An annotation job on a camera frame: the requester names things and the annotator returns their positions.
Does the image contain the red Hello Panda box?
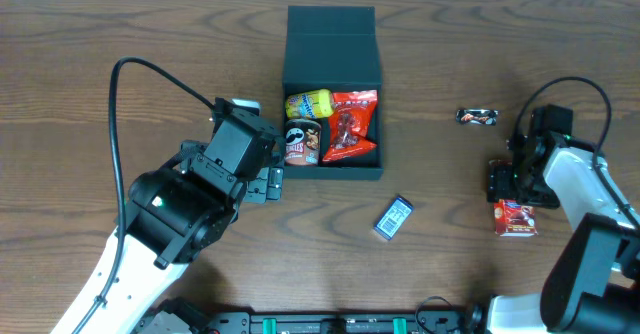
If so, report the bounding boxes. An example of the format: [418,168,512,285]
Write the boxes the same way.
[493,199,537,237]

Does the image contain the red Pringles can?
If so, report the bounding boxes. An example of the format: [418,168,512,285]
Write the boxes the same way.
[285,119,321,166]

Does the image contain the black Mars candy bar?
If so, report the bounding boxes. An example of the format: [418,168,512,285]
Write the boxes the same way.
[455,109,499,126]

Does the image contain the yellow candy bottle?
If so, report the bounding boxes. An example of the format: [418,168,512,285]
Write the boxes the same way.
[285,89,334,119]

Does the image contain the red Hacks candy bag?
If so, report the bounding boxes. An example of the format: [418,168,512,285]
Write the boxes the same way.
[323,90,378,163]

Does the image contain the blue barcode small box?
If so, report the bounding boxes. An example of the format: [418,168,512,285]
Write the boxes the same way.
[373,195,414,241]

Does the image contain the dark green gift box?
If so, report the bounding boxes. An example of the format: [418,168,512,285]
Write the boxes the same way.
[282,6,384,180]

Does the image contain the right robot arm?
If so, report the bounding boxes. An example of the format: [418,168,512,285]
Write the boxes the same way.
[484,131,639,333]

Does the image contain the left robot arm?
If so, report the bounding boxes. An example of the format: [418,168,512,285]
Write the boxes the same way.
[54,141,283,333]

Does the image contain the black mounting rail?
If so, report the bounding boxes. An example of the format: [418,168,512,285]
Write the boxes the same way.
[134,296,491,334]

